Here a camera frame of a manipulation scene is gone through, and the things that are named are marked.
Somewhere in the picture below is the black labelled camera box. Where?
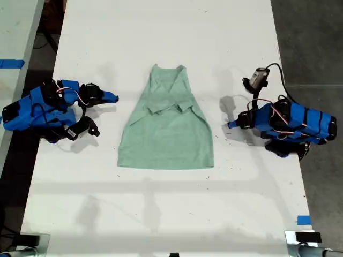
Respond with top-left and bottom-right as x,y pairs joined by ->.
65,123 -> 89,142

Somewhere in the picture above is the grey metal pipe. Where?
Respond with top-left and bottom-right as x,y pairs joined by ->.
299,245 -> 343,257

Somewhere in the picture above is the long blue tape strip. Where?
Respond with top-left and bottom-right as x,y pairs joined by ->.
0,59 -> 25,69

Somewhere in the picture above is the metal corner bracket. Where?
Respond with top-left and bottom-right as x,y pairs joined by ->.
16,232 -> 51,257
284,230 -> 325,257

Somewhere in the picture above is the black camera cable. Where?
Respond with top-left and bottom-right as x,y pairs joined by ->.
266,63 -> 294,104

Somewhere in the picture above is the black camera stalk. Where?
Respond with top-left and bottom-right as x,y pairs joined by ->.
80,116 -> 101,137
242,77 -> 263,101

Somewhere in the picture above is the pale green t-shirt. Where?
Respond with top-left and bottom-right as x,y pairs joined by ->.
117,63 -> 215,170

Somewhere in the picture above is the silver camera box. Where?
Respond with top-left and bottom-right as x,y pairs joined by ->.
249,67 -> 270,88

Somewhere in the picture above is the small black box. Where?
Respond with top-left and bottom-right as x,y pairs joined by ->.
295,232 -> 322,244
20,234 -> 40,246

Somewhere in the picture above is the pale side table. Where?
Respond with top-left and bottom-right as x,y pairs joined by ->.
0,0 -> 45,172

